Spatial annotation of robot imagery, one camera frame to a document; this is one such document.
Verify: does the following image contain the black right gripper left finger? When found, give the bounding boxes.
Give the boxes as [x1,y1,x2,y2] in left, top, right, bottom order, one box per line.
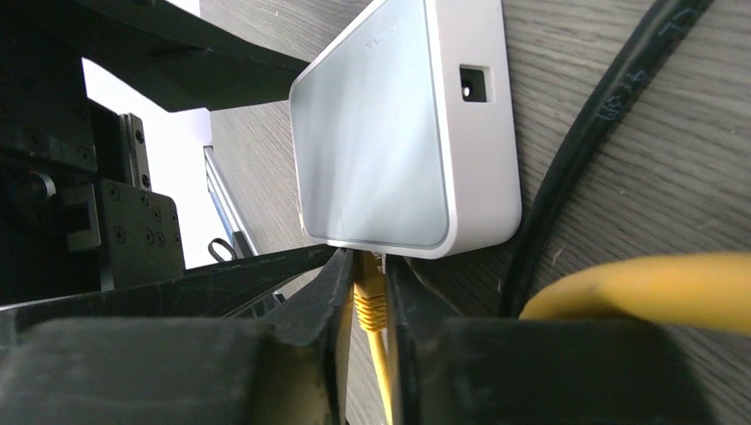
[1,249,355,424]

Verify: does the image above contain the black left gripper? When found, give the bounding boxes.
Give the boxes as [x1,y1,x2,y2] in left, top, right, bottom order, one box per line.
[1,1,336,352]

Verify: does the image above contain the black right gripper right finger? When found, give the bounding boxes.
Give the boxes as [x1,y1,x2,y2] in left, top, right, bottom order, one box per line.
[385,256,716,424]

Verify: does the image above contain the yellow ethernet cable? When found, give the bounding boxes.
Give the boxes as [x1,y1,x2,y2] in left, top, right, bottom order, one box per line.
[519,251,751,336]
[352,251,394,425]

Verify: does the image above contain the white switch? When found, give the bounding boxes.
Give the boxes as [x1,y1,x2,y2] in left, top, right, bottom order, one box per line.
[290,1,523,259]

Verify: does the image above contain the black cable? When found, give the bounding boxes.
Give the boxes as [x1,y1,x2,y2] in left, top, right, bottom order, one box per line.
[499,0,720,319]

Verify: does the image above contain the aluminium frame rail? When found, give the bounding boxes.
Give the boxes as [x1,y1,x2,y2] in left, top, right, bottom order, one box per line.
[203,145,258,258]

